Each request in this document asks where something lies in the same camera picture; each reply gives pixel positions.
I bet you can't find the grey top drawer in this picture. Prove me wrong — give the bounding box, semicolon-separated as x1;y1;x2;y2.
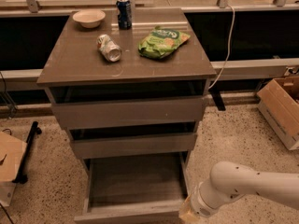
52;79;206;130

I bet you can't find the black bracket leg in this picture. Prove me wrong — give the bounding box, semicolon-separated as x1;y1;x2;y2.
209;88;226;111

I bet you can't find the silver lying can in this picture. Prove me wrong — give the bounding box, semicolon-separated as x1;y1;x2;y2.
97;35;121;63

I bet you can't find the white cable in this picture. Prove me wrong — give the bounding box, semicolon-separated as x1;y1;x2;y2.
207;4;236;91

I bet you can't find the cardboard box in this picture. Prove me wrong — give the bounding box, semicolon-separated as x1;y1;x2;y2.
0;132;27;206
257;77;299;150

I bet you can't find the grey bottom drawer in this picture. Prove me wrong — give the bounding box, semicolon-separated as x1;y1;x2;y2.
74;152;191;224

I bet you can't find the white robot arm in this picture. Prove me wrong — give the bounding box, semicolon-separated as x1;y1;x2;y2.
178;161;299;223

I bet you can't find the grey drawer cabinet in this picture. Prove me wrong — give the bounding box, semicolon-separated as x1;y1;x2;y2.
36;7;218;224

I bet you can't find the cardboard box right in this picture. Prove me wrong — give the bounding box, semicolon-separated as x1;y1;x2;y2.
257;77;299;150

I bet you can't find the grey drawer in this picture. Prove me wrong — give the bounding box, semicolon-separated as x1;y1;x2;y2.
69;121;197;159
52;79;206;130
74;152;191;224

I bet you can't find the cardboard box left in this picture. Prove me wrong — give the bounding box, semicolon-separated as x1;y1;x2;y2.
0;132;27;206

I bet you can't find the white bowl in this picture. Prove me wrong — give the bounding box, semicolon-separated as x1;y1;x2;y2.
73;9;106;29

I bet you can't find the green chip bag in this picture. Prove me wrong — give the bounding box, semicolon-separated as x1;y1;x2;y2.
138;26;191;60

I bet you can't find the blue soda can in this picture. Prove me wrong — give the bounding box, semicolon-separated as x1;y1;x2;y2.
116;0;132;30

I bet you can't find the black stand bar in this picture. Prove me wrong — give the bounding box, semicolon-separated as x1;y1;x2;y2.
13;121;42;184

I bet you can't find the grey middle drawer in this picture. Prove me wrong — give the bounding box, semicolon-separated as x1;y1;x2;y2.
69;121;197;159

